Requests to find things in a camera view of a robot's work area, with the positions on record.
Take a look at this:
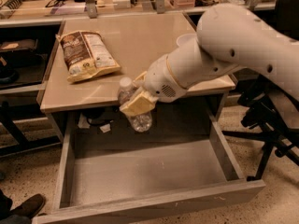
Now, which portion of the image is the black coiled tool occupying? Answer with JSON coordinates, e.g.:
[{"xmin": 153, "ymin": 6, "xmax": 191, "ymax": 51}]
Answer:
[{"xmin": 0, "ymin": 0, "xmax": 22, "ymax": 19}]

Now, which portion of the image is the beige top counter cabinet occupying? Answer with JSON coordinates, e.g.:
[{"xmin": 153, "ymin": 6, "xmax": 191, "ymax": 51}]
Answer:
[{"xmin": 40, "ymin": 13, "xmax": 235, "ymax": 142}]

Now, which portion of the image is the white ceramic bowl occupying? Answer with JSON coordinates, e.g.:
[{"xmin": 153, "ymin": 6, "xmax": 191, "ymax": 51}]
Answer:
[{"xmin": 177, "ymin": 34, "xmax": 197, "ymax": 48}]

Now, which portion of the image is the clear plastic water bottle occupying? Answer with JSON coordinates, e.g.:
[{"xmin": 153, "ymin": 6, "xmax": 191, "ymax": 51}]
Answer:
[{"xmin": 118, "ymin": 77, "xmax": 152, "ymax": 133}]

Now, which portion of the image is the black office chair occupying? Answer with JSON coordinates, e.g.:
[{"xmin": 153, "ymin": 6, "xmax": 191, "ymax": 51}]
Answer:
[{"xmin": 223, "ymin": 0, "xmax": 299, "ymax": 181}]

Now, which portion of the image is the open grey wooden drawer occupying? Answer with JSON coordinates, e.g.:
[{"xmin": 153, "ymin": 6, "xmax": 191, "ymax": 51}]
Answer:
[{"xmin": 34, "ymin": 104, "xmax": 264, "ymax": 224}]

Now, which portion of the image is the brown yellow chip bag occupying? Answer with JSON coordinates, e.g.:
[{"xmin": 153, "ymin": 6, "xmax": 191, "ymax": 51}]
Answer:
[{"xmin": 56, "ymin": 30, "xmax": 121, "ymax": 83}]

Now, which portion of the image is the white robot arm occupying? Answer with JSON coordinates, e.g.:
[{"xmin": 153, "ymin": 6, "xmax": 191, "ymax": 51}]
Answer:
[{"xmin": 120, "ymin": 4, "xmax": 299, "ymax": 117}]

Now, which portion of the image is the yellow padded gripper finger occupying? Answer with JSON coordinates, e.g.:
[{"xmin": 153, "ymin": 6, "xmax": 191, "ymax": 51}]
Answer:
[
  {"xmin": 120, "ymin": 87, "xmax": 158, "ymax": 117},
  {"xmin": 135, "ymin": 71, "xmax": 147, "ymax": 84}
]

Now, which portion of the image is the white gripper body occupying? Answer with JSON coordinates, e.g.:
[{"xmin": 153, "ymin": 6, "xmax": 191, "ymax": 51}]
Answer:
[{"xmin": 143, "ymin": 55, "xmax": 187, "ymax": 103}]

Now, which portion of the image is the brown shoe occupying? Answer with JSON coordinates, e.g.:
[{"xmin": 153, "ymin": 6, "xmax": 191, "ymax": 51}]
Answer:
[{"xmin": 11, "ymin": 194, "xmax": 46, "ymax": 218}]

